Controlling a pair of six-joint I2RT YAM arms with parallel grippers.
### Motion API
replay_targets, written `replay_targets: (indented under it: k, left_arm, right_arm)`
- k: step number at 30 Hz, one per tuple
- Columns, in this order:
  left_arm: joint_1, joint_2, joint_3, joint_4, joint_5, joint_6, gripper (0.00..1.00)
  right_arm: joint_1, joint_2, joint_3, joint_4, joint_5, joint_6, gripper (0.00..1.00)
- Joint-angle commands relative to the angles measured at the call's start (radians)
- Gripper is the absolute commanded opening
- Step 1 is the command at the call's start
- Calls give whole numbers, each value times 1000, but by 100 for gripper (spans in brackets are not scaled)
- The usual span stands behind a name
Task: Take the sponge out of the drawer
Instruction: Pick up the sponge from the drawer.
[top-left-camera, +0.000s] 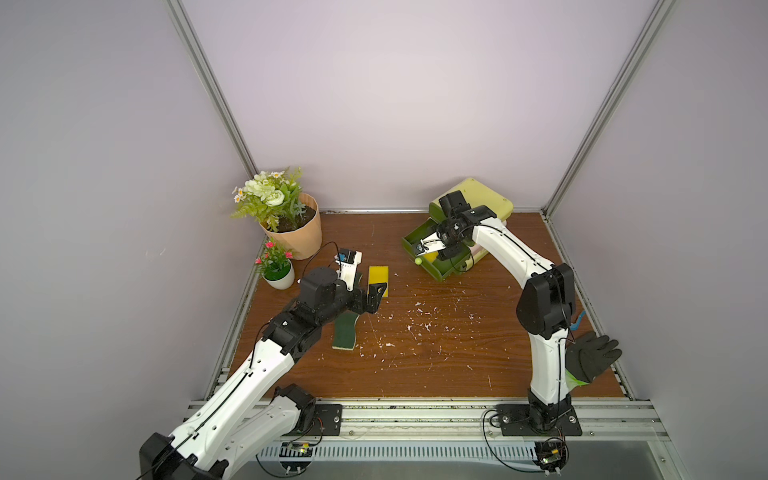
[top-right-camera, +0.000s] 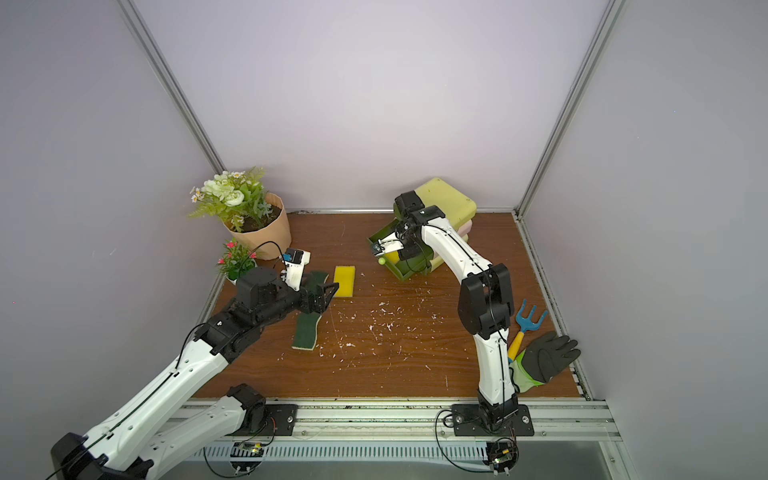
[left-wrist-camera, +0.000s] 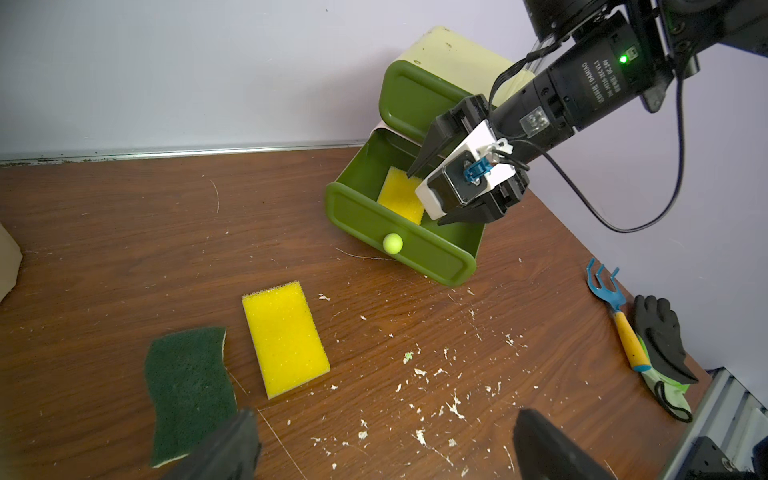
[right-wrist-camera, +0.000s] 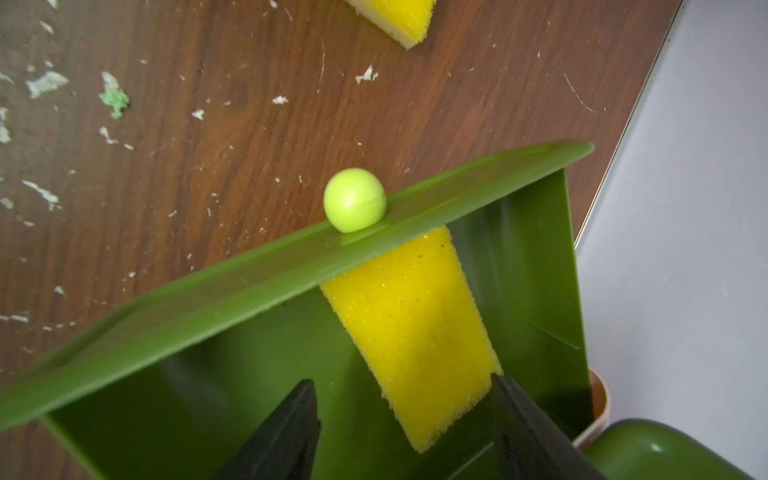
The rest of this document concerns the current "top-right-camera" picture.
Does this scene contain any green drawer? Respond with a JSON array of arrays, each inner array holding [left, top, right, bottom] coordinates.
[[367, 218, 442, 283]]

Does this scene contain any yellow side up sponge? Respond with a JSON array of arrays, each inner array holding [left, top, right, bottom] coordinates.
[[333, 266, 356, 298]]

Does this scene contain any yellow green sponge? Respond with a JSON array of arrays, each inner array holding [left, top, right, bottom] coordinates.
[[292, 313, 322, 351], [302, 271, 329, 294]]

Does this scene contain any green pink drawer cabinet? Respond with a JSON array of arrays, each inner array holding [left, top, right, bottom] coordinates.
[[408, 178, 477, 275]]

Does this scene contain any large yellow sponge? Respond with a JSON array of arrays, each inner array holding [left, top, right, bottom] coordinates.
[[383, 251, 400, 265]]

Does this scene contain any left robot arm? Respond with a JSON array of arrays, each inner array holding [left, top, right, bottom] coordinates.
[[51, 267, 339, 479]]

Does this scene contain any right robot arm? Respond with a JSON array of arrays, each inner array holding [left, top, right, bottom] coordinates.
[[394, 191, 518, 430]]

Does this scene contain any pink flowers small plant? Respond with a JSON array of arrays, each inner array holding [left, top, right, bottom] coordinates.
[[217, 239, 257, 278]]

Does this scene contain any white flowers green plant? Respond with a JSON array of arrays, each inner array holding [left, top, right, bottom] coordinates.
[[188, 167, 274, 233]]

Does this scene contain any blue garden rake tool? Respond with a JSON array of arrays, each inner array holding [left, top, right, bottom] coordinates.
[[508, 299, 549, 361]]

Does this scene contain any left electronics board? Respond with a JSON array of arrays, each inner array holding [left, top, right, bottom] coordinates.
[[230, 442, 265, 477]]

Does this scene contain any electronics board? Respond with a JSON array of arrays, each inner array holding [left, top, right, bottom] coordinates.
[[230, 442, 265, 477], [486, 437, 520, 475]]

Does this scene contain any black glove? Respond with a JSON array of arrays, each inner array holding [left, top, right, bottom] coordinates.
[[509, 332, 581, 393]]

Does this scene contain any right electronics board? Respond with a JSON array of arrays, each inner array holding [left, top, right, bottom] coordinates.
[[486, 437, 520, 475]]

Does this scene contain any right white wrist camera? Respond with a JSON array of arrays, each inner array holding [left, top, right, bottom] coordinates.
[[371, 233, 404, 257]]

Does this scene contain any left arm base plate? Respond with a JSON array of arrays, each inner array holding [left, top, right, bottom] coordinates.
[[233, 403, 298, 437]]

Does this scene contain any left black base cable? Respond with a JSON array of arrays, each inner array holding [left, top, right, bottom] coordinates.
[[202, 419, 277, 478]]

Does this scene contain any black base cable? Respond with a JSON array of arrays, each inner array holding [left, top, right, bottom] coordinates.
[[434, 409, 496, 474], [202, 419, 277, 478]]

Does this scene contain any right black base cable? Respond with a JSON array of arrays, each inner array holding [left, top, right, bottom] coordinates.
[[434, 409, 496, 474]]

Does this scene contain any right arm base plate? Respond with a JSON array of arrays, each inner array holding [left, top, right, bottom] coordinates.
[[450, 404, 535, 437]]

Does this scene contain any aluminium front rail frame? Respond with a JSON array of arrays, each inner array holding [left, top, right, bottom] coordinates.
[[162, 398, 638, 479]]

